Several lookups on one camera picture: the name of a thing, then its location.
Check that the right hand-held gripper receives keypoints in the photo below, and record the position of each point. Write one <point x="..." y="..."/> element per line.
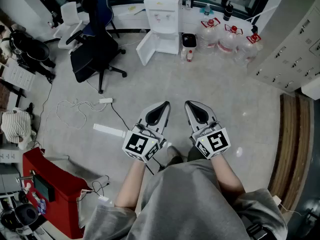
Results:
<point x="216" y="142"/>

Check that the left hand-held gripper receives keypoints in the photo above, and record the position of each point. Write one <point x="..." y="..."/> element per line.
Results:
<point x="136" y="145"/>

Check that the white water dispenser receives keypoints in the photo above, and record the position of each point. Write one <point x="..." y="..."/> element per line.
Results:
<point x="163" y="4"/>

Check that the person's right forearm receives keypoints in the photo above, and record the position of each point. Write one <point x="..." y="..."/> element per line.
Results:
<point x="227" y="176"/>

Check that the person's left forearm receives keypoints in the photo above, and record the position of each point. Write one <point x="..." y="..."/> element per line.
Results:
<point x="130" y="184"/>

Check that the person's dark trousers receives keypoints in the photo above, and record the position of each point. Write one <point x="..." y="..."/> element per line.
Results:
<point x="193" y="154"/>

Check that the person's shoe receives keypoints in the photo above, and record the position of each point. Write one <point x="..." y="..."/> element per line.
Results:
<point x="173" y="154"/>

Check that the flat white bar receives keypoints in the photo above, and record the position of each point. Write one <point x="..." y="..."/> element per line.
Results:
<point x="110" y="130"/>

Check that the white power strip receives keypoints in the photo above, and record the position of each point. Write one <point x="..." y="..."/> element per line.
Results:
<point x="106" y="100"/>

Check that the small red-capped bottle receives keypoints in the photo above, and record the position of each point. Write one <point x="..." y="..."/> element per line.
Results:
<point x="189" y="57"/>

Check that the small white-capped bottle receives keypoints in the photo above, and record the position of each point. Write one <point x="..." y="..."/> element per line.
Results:
<point x="183" y="55"/>

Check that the white trash bin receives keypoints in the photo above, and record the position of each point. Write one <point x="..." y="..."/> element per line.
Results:
<point x="188" y="41"/>

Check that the large clear water bottle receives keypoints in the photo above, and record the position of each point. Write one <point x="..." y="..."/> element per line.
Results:
<point x="207" y="39"/>
<point x="228" y="42"/>
<point x="247" y="51"/>

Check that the person's gray shirt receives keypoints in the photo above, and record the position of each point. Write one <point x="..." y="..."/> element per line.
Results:
<point x="187" y="204"/>

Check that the white drip tray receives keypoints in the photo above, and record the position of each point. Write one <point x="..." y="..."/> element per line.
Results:
<point x="165" y="31"/>

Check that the black office chair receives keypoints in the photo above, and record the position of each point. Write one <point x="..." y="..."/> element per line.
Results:
<point x="95" y="51"/>

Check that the white plug adapter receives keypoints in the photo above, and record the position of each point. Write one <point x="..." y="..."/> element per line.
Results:
<point x="103" y="199"/>

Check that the red dispenser tap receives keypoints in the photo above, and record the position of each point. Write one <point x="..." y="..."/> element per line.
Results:
<point x="156" y="16"/>

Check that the blue dispenser tap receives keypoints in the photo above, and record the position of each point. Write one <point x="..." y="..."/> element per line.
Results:
<point x="168" y="16"/>

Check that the gray metal lockers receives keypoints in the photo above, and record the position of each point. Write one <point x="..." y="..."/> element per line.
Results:
<point x="287" y="56"/>

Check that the green-labelled water bottle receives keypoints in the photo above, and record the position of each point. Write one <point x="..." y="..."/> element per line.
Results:
<point x="207" y="10"/>

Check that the teal plastic box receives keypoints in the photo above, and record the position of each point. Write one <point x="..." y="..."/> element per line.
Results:
<point x="201" y="10"/>

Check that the black thermos flask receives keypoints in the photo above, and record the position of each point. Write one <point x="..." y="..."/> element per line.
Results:
<point x="228" y="12"/>

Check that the red stand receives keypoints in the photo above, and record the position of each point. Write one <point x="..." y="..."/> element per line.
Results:
<point x="62" y="184"/>

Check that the white box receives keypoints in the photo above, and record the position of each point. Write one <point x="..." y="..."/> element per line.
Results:
<point x="312" y="89"/>

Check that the white-labelled water bottle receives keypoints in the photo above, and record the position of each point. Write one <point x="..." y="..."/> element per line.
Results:
<point x="188" y="4"/>

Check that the blue office chair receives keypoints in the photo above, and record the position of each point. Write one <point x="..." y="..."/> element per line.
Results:
<point x="103" y="11"/>

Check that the black tablet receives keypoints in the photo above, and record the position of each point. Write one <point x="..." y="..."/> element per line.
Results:
<point x="43" y="187"/>

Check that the white chair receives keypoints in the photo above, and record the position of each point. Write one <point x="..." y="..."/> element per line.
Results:
<point x="70" y="14"/>

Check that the black headset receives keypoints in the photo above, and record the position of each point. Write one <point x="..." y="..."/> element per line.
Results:
<point x="27" y="214"/>

